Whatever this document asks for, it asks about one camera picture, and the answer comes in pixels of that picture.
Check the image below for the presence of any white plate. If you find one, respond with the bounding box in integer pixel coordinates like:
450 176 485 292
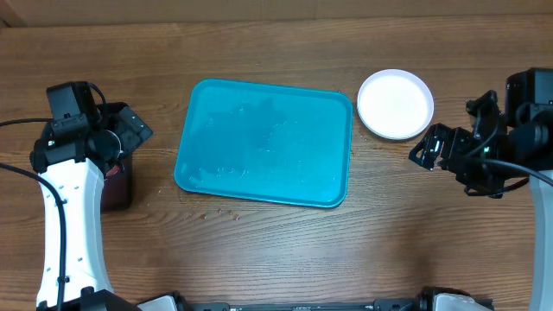
357 69 435 141

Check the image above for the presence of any green and red sponge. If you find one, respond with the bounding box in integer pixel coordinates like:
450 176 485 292
105 165 120 178

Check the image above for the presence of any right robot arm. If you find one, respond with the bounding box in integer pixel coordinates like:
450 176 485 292
409 67 552 310

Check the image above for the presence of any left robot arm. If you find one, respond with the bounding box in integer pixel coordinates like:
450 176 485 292
29 103 184 310

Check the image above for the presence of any black and maroon tray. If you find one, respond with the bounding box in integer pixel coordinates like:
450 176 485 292
100 102 132 213

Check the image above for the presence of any teal plastic serving tray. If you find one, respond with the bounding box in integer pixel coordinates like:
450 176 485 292
174 79 353 209

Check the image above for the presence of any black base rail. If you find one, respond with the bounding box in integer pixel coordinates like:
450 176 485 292
185 298 447 311

